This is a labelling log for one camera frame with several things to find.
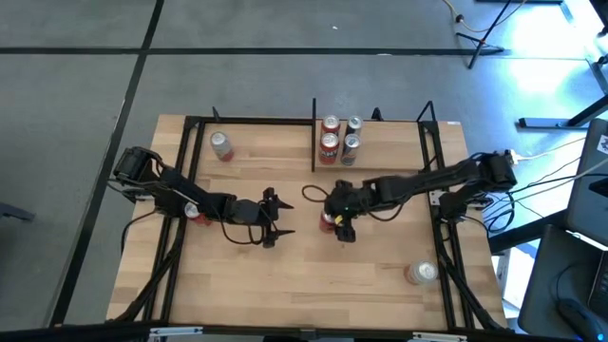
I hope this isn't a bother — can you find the black computer mouse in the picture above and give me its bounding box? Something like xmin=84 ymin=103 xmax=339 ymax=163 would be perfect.
xmin=558 ymin=297 xmax=604 ymax=341

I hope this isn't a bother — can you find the blue silver Red Bull can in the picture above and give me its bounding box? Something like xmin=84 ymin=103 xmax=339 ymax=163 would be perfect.
xmin=340 ymin=133 xmax=362 ymax=167

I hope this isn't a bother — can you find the silver-topped soda can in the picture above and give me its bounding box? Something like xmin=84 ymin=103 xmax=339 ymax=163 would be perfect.
xmin=345 ymin=115 xmax=365 ymax=137

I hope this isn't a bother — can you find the orange Fanta can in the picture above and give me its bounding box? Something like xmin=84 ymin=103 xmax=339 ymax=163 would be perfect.
xmin=317 ymin=132 xmax=340 ymax=166

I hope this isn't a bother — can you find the black aluminium table frame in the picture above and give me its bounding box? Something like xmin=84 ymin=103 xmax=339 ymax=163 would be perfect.
xmin=106 ymin=100 xmax=509 ymax=333

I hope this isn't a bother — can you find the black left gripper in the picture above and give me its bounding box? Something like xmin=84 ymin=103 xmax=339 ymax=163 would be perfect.
xmin=232 ymin=187 xmax=297 ymax=249

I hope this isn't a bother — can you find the silver metal bracket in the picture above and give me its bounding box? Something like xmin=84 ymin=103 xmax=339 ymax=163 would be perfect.
xmin=412 ymin=332 xmax=469 ymax=342
xmin=149 ymin=326 xmax=203 ymax=339

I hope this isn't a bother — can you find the pink and white soda can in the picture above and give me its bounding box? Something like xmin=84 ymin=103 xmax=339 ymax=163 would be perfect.
xmin=209 ymin=131 xmax=236 ymax=163

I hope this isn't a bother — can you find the red Coca-Cola can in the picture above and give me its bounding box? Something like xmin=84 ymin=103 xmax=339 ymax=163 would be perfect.
xmin=320 ymin=114 xmax=342 ymax=137
xmin=183 ymin=202 xmax=213 ymax=227

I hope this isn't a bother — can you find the black tripod stand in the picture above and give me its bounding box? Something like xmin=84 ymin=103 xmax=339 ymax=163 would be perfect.
xmin=455 ymin=0 xmax=528 ymax=70

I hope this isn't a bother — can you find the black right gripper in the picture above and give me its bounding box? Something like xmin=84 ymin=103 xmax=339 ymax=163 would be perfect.
xmin=322 ymin=179 xmax=381 ymax=244

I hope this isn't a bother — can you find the orange can with nutrition label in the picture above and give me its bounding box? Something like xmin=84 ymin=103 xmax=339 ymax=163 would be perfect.
xmin=403 ymin=258 xmax=440 ymax=286

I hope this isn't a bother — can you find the red soda can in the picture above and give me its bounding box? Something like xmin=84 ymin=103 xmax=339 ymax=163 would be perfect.
xmin=318 ymin=211 xmax=337 ymax=235

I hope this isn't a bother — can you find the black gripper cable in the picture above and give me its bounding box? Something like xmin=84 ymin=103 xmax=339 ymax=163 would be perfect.
xmin=301 ymin=183 xmax=333 ymax=204

